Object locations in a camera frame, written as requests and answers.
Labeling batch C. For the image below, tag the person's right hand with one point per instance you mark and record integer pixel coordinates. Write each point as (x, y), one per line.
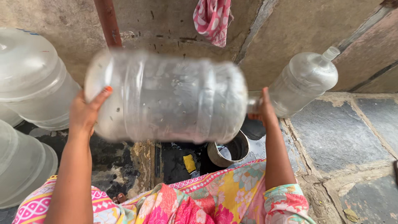
(264, 111)

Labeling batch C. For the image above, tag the person's left hand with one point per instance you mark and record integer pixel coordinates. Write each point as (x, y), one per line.
(81, 111)

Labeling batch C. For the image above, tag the large clear plastic water jug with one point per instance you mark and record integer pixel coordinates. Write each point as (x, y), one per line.
(166, 97)

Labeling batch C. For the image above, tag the small clear plastic bottle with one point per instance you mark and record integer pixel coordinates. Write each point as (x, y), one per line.
(303, 81)

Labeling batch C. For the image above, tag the steel pot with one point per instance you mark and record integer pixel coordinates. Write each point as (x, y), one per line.
(229, 150)

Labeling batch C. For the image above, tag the frosted water jug blue mark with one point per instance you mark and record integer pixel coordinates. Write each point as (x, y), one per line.
(32, 77)

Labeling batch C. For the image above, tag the frosted plastic water jug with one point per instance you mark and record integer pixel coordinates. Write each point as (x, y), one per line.
(7, 116)
(21, 165)

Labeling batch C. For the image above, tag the yellow scrub sponge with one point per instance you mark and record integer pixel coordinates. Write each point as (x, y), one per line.
(189, 163)

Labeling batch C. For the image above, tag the rusty red pipe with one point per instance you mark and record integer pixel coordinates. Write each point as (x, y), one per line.
(108, 22)

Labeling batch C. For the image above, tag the person's foot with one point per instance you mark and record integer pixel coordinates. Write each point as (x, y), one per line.
(119, 198)

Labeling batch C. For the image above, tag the pink white patterned cloth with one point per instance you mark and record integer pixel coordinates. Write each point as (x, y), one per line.
(213, 19)

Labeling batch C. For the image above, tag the person's floral patterned clothing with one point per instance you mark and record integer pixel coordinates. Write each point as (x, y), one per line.
(186, 199)

